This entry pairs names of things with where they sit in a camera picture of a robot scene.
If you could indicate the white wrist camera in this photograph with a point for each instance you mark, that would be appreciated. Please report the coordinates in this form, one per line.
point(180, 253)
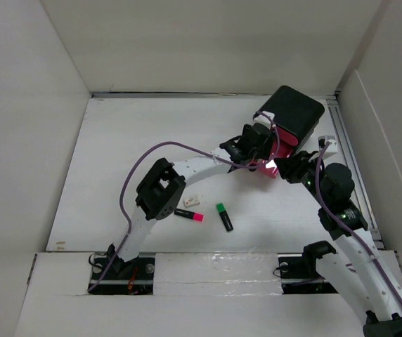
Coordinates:
point(328, 146)
point(264, 118)

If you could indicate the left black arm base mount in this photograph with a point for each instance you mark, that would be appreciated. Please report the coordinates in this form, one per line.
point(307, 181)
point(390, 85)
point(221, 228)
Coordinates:
point(138, 279)

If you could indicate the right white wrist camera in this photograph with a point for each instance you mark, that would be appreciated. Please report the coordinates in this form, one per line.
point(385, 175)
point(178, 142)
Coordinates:
point(328, 146)

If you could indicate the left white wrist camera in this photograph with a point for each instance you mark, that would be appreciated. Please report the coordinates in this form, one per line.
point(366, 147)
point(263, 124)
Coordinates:
point(264, 118)

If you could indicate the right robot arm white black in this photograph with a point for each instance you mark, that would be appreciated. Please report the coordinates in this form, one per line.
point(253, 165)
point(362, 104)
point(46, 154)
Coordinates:
point(350, 262)

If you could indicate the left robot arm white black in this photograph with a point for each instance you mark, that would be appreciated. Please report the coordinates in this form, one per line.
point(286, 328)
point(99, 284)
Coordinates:
point(160, 191)

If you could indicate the black drawer cabinet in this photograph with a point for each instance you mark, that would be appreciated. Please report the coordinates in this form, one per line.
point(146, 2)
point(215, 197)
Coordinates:
point(295, 112)

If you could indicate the green highlighter black body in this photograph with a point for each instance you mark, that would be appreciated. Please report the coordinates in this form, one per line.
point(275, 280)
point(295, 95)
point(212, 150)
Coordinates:
point(223, 214)

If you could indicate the aluminium rail right side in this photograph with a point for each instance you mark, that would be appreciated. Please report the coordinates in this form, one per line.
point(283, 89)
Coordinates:
point(360, 194)

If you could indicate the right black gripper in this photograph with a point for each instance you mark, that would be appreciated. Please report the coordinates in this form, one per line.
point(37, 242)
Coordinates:
point(290, 167)

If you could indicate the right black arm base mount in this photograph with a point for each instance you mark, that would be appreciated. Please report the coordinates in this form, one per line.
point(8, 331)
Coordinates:
point(297, 271)

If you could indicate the white pink correction tape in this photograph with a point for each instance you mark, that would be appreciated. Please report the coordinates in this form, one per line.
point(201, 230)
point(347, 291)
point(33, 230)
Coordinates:
point(191, 201)

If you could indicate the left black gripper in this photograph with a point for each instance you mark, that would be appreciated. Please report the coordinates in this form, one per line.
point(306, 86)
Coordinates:
point(263, 153)

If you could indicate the pink highlighter black body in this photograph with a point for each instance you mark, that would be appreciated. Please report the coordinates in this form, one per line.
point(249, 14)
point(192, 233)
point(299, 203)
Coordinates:
point(198, 217)

